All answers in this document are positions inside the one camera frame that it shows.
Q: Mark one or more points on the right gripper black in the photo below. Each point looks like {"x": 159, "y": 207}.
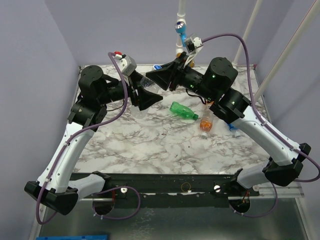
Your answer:
{"x": 175, "y": 74}

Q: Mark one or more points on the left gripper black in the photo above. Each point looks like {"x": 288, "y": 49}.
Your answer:
{"x": 144, "y": 98}

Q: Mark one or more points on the clear plastic bottle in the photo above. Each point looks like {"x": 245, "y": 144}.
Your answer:
{"x": 147, "y": 96}

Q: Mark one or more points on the white blue bottle cap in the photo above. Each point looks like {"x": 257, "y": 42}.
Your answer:
{"x": 156, "y": 67}

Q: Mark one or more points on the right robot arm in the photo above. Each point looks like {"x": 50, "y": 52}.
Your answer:
{"x": 215, "y": 85}

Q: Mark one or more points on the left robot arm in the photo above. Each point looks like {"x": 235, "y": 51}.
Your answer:
{"x": 54, "y": 188}

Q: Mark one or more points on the green plastic bottle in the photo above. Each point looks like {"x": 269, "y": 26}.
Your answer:
{"x": 183, "y": 111}

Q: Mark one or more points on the orange plastic bottle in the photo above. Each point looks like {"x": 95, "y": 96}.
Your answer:
{"x": 206, "y": 122}

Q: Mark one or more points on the blue label plastic bottle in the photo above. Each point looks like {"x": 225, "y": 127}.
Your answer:
{"x": 236, "y": 133}

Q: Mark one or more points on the yellow faucet tap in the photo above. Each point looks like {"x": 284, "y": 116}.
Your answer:
{"x": 188, "y": 60}

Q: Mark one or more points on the blue faucet tap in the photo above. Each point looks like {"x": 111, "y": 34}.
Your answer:
{"x": 180, "y": 28}

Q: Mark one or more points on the white pipe stand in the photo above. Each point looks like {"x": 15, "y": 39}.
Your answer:
{"x": 181, "y": 14}

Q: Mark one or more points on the white rear pole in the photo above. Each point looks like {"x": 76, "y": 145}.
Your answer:
{"x": 247, "y": 31}

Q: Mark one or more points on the white diagonal pole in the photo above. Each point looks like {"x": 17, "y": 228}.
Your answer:
{"x": 304, "y": 24}

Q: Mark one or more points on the blue tray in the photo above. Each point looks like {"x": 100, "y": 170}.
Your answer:
{"x": 77, "y": 237}

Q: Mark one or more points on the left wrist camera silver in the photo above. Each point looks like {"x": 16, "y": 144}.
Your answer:
{"x": 127, "y": 65}

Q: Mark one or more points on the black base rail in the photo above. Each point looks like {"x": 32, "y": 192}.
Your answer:
{"x": 174, "y": 190}

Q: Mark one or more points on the aluminium extrusion rail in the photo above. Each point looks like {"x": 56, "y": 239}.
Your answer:
{"x": 292, "y": 191}

